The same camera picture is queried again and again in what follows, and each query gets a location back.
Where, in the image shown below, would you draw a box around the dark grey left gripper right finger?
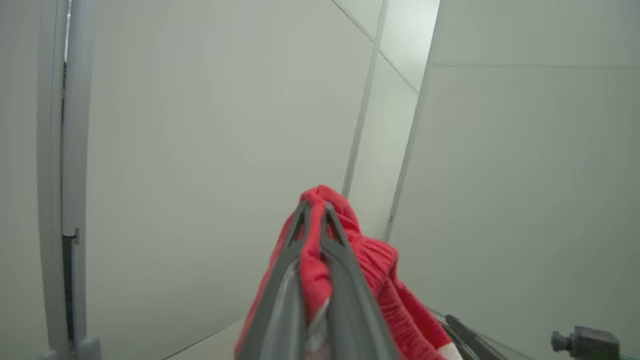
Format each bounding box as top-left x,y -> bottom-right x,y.
319,202 -> 399,360

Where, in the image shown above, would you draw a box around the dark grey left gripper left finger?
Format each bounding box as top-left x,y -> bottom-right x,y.
235,201 -> 312,360

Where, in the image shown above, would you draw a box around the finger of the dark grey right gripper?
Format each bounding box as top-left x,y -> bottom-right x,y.
444,314 -> 508,360

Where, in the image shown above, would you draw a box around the red and white jersey garment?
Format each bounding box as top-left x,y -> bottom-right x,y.
234,185 -> 463,360

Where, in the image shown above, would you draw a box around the dark grey box with knob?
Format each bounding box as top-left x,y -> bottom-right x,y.
550,326 -> 621,360

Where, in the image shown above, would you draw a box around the grey partition post with cable slot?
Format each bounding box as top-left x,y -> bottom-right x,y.
37,0 -> 103,360

